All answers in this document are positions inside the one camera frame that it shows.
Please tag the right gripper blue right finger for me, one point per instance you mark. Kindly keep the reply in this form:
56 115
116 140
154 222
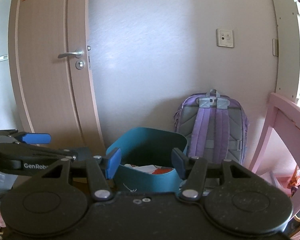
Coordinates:
181 163

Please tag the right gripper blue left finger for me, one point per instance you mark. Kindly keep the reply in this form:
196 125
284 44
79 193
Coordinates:
110 163

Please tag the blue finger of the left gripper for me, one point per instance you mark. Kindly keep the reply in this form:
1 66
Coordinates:
33 138

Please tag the red white snack wrapper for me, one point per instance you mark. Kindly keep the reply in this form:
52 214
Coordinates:
151 169

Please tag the purple grey backpack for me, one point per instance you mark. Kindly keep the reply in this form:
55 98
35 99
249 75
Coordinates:
214 125

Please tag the silver door lock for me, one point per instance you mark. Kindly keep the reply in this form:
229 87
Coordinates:
80 64

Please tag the wooden door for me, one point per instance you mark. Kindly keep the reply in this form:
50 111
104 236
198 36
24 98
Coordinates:
52 96

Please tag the pink wooden chair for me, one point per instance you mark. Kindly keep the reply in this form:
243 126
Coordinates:
278 148

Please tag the white bookshelf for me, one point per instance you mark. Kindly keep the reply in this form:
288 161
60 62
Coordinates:
288 48

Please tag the silver door handle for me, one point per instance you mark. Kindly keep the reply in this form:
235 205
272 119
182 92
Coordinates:
77 54

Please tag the white wall socket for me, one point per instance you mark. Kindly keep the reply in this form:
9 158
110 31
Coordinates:
225 38

